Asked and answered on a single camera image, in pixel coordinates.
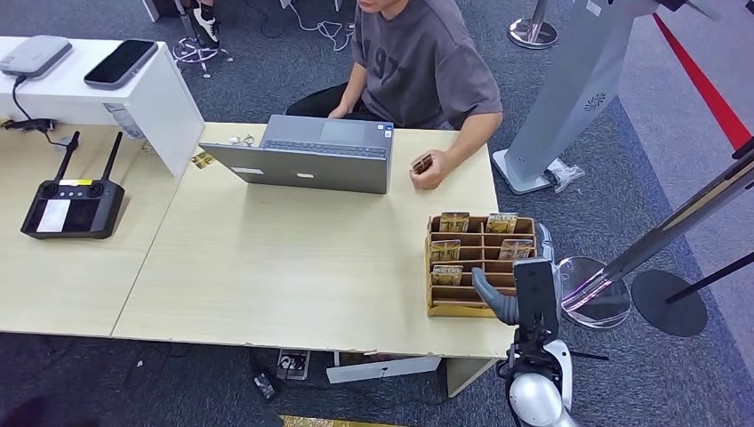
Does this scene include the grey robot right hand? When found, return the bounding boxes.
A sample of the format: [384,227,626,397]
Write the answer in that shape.
[470,222,559,326]

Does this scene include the black stand with round base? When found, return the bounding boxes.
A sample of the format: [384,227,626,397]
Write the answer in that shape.
[631,250,754,338]

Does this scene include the person's left hand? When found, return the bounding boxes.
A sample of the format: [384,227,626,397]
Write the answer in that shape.
[409,151,458,191]

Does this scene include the person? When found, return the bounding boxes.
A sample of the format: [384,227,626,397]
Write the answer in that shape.
[285,0,503,191]

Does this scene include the wooden card holder rack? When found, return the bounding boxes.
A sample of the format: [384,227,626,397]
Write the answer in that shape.
[425,213,538,319]

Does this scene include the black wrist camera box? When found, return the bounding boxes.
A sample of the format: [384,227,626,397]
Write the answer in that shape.
[513,258,562,346]

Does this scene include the clear plastic bag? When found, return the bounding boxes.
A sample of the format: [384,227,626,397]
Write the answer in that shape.
[544,157,586,194]

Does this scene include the black remote controller with antennas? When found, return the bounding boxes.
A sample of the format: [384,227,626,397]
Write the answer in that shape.
[20,130,126,241]

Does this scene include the red barrier belt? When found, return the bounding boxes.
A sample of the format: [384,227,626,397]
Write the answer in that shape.
[651,12,753,151]

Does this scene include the person's legs with shoes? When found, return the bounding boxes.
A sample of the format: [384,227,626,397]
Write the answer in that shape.
[176,0,222,48]

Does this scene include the black power adapter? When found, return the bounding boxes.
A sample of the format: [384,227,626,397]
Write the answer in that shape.
[253,372,279,403]

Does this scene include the white desk riser shelf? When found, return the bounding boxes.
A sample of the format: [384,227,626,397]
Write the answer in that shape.
[0,36,205,178]

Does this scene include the white floor cable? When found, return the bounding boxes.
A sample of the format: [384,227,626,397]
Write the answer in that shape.
[281,0,356,53]

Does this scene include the black cable with adapter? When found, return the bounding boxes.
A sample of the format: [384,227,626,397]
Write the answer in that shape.
[1,73,73,149]

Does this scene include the power strip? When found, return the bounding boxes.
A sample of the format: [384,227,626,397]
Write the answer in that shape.
[275,349,311,382]

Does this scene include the black smartphone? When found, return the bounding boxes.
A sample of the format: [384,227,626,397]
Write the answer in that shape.
[83,38,159,91]

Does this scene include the grey flat box device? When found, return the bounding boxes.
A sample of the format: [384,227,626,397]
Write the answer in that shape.
[0,35,73,79]

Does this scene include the silver kiosk stand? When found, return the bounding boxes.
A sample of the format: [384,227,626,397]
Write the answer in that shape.
[492,0,720,196]

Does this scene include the white flat box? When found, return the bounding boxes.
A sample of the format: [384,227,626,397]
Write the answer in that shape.
[325,353,443,385]

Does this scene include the chrome stool base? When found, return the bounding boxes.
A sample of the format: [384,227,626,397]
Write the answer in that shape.
[172,12,235,79]

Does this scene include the white table leg panel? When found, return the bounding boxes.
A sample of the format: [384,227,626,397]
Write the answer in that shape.
[445,358,499,399]

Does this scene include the yellow patterned panel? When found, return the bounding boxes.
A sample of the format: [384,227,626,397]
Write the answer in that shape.
[279,415,407,427]

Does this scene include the chrome stanchion with round base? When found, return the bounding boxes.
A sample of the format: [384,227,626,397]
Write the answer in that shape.
[556,138,754,330]

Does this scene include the grey laptop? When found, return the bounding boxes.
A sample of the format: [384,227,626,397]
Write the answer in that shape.
[198,114,395,196]

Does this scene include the chrome stanchion base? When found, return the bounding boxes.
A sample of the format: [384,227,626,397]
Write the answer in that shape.
[507,0,559,51]

